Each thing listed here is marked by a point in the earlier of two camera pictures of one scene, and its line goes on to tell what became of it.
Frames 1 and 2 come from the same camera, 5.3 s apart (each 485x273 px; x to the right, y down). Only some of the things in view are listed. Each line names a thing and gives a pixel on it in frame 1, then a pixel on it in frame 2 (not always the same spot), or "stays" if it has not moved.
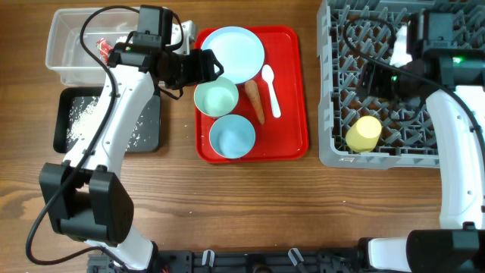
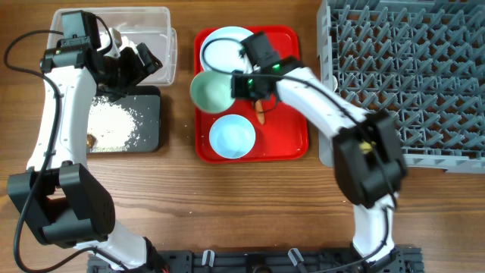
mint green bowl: x=216 y=98 stays
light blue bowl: x=232 y=136 stays
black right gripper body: x=386 y=84 to x=244 y=86
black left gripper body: x=189 y=69 to x=126 y=70
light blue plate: x=239 y=51 stays
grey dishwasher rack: x=354 y=32 stays
